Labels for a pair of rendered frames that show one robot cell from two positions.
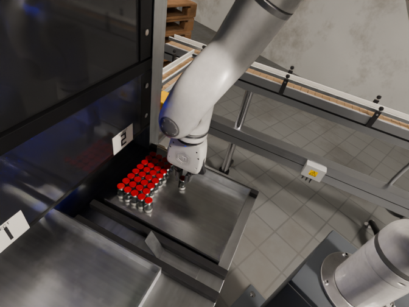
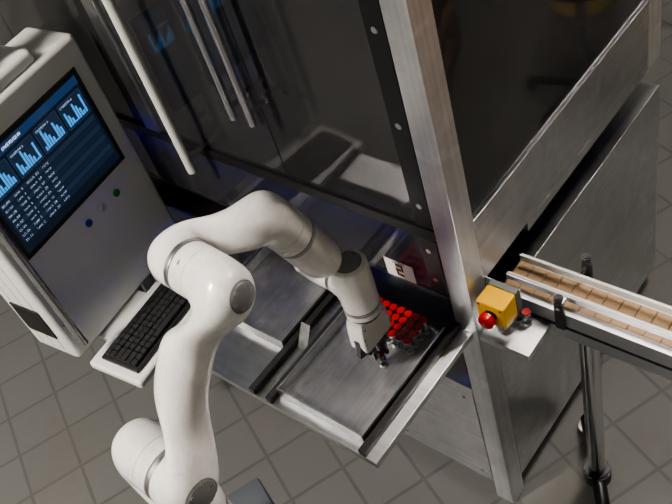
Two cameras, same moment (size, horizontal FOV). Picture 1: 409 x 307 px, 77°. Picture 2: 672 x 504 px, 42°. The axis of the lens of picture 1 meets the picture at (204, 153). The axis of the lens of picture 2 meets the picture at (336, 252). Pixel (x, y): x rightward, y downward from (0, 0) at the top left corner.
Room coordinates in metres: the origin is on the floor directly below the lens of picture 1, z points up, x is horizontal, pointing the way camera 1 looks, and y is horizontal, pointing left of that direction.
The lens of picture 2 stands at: (1.25, -0.97, 2.55)
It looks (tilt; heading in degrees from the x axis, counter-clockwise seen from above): 45 degrees down; 127
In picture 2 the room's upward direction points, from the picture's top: 20 degrees counter-clockwise
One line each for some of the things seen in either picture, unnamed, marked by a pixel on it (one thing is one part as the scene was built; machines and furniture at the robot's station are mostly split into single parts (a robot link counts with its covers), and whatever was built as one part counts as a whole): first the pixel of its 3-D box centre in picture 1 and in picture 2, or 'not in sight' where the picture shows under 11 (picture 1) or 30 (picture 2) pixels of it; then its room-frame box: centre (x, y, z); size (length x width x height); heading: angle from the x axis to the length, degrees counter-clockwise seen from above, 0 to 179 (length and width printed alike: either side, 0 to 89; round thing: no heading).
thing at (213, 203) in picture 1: (182, 197); (362, 361); (0.47, 0.03, 0.90); 0.34 x 0.26 x 0.04; 74
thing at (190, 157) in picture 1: (188, 148); (368, 322); (0.52, 0.05, 1.05); 0.10 x 0.07 x 0.11; 74
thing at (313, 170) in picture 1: (313, 170); not in sight; (1.20, -0.67, 0.50); 0.12 x 0.05 x 0.09; 74
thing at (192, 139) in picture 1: (190, 130); (362, 304); (0.52, 0.05, 1.11); 0.09 x 0.08 x 0.03; 74
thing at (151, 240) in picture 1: (172, 254); (292, 351); (0.29, 0.02, 0.91); 0.14 x 0.03 x 0.06; 75
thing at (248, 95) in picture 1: (234, 137); not in sight; (1.40, -0.18, 0.46); 0.09 x 0.09 x 0.77; 74
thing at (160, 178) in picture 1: (157, 183); (383, 333); (0.49, 0.12, 0.90); 0.18 x 0.02 x 0.05; 164
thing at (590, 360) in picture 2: not in sight; (593, 409); (0.95, 0.29, 0.46); 0.09 x 0.09 x 0.77; 74
